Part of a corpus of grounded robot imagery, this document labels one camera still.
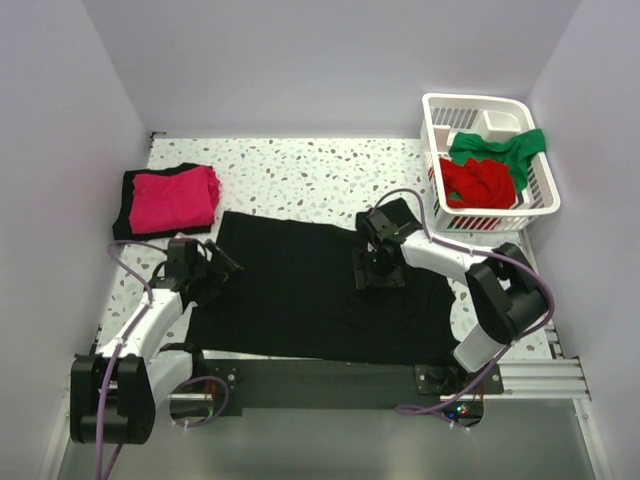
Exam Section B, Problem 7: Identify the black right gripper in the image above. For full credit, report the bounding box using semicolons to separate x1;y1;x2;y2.
352;247;403;297

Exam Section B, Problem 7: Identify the black t shirt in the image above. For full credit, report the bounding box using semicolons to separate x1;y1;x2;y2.
186;211;458;365
112;163;214;241

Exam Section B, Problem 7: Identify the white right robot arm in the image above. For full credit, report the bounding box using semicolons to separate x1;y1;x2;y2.
353;199;554;393

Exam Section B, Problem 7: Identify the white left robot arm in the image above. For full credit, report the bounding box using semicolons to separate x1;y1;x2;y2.
69;238;241;445

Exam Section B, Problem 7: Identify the folded pink t shirt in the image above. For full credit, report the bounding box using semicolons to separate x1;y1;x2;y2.
129;165;220;235

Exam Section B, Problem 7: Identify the folded black t shirt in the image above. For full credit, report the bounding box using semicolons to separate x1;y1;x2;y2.
112;163;214;241

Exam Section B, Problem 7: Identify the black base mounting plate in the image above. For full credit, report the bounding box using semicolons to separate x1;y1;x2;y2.
169;359;504;422

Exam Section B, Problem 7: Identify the red t shirt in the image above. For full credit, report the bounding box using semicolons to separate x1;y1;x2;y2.
440;158;517;209

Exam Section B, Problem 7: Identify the green t shirt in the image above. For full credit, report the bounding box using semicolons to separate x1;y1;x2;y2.
448;129;546;193

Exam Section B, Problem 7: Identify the white plastic laundry basket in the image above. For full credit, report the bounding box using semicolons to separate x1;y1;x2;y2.
420;93;561;232

